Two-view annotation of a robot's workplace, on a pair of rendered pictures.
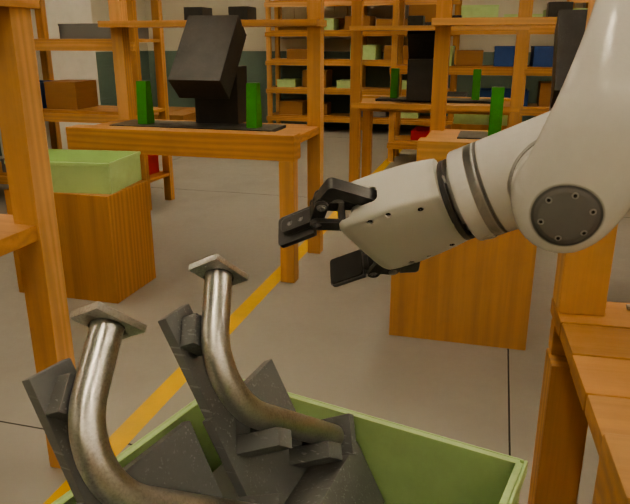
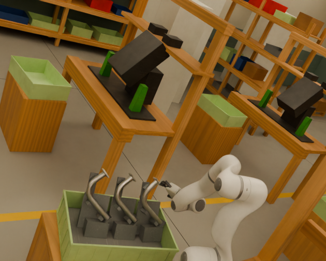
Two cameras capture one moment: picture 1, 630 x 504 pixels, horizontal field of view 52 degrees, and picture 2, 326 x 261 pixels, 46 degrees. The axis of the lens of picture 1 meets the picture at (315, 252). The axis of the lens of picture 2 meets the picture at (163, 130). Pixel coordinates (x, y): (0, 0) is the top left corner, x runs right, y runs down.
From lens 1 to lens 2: 163 cm
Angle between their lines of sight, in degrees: 31
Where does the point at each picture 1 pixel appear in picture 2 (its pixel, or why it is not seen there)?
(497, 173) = not seen: hidden behind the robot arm
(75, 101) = (253, 75)
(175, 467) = (129, 203)
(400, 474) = (165, 238)
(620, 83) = (181, 194)
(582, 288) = (265, 254)
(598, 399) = not seen: outside the picture
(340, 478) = (153, 228)
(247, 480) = (138, 215)
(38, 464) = (137, 193)
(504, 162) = not seen: hidden behind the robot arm
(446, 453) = (171, 240)
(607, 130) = (177, 198)
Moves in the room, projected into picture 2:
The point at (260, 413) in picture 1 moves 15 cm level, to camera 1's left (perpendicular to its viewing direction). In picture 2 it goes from (145, 206) to (129, 190)
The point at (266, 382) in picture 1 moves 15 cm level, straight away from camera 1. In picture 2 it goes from (155, 204) to (169, 198)
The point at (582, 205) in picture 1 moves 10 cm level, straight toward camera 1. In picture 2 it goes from (174, 205) to (156, 204)
